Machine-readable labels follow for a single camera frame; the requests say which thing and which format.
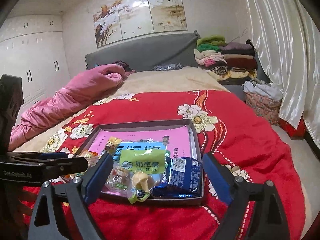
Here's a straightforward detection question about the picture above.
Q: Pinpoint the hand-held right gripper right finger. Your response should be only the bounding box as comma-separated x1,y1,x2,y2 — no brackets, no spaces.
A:
202,152,292,240

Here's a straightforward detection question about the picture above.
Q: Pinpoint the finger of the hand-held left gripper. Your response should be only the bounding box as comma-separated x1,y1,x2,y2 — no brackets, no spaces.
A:
7,152,69,161
0,158,88,180

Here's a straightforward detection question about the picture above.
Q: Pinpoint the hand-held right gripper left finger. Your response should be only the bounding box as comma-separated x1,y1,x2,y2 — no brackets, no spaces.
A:
27,152,114,240

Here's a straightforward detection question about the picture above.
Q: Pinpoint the clear nut snack packet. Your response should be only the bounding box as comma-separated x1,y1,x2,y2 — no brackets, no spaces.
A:
105,164,137,198

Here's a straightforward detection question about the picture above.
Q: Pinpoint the orange snack packet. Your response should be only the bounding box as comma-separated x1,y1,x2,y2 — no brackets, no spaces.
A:
80,150,100,159

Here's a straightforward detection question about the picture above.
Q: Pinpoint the blue snack packet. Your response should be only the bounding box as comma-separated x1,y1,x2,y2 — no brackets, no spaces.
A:
152,156,202,198

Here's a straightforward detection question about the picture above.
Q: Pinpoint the yellow stick snack packet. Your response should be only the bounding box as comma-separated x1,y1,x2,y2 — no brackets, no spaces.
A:
101,136,121,155

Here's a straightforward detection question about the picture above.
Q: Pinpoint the shallow grey cardboard box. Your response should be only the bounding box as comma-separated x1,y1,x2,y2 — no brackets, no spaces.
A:
74,119,204,207

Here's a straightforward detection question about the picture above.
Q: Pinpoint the green label snack packet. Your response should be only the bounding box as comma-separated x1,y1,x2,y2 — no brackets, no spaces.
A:
119,149,170,203

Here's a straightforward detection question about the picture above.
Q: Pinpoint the white wardrobe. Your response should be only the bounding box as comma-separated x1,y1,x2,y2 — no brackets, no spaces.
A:
0,15,72,110

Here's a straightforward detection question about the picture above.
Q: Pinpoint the pink quilt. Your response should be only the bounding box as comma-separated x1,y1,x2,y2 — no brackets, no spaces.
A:
9,64,124,150

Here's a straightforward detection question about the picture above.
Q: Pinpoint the pink book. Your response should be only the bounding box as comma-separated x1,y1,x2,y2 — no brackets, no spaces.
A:
87,126,192,162

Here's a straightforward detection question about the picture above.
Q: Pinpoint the red floral blanket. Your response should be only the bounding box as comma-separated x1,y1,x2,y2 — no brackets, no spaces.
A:
22,89,304,240

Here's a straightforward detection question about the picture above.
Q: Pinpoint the floral fabric bag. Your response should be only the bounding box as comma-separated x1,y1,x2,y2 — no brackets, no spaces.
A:
245,92,282,125

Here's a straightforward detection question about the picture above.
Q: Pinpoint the red cloth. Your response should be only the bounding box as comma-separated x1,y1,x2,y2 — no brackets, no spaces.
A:
279,117,305,138

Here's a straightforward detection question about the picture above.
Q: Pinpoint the white crumpled cloth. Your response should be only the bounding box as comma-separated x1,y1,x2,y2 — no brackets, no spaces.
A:
243,80,284,102

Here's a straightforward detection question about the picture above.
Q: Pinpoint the beige bed sheet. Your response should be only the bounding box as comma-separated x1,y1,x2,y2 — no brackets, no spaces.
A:
12,66,230,153

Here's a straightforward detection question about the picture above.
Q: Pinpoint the dark purple cloth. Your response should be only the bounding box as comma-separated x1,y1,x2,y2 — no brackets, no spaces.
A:
112,60,135,72

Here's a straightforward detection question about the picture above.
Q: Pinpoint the stack of folded clothes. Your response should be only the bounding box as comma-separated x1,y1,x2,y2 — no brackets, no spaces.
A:
195,35,258,80

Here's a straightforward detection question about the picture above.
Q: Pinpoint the blue patterned pillow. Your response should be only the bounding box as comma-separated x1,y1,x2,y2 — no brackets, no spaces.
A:
153,64,183,72

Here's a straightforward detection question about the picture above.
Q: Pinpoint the grey headboard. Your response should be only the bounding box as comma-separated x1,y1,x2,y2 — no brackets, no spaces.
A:
85,31,200,72

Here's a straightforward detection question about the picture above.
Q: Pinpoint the white satin curtain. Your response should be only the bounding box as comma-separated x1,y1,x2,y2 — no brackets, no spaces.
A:
240,0,320,150

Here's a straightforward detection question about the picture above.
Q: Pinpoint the floral wall painting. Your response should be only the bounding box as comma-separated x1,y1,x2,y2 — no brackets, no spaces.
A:
92,0,188,48

